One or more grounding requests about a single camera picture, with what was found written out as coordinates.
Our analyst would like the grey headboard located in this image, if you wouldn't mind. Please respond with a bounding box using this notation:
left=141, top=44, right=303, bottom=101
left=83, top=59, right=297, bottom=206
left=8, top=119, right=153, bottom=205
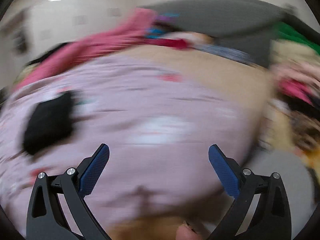
left=146, top=0, right=319, bottom=68

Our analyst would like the right hand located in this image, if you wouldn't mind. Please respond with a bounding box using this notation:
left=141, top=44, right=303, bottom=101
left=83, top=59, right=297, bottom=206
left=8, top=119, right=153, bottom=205
left=175, top=221, right=202, bottom=240

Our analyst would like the black sweater with orange cuffs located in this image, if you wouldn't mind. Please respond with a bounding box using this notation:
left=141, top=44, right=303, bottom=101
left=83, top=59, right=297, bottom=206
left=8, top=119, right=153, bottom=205
left=22, top=91, right=74, bottom=155

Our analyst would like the red patterned cloth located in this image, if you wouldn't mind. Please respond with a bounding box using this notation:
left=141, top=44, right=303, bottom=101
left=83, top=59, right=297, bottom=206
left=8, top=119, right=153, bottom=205
left=153, top=38, right=191, bottom=50

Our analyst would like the pink quilt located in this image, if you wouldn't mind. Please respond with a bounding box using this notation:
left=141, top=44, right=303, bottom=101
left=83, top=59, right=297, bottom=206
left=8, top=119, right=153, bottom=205
left=14, top=8, right=157, bottom=90

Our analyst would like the striped colourful pillow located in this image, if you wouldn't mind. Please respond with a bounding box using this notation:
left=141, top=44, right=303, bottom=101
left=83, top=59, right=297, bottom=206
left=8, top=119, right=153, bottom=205
left=144, top=13, right=180, bottom=39

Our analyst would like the lilac strawberry print bedsheet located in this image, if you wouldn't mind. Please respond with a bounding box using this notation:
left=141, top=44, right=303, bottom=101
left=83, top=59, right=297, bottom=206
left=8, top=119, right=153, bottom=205
left=1, top=46, right=270, bottom=234

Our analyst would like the heap of mixed clothes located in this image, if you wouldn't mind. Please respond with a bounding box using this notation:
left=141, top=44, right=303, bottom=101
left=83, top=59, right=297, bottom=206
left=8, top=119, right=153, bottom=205
left=260, top=22, right=319, bottom=184

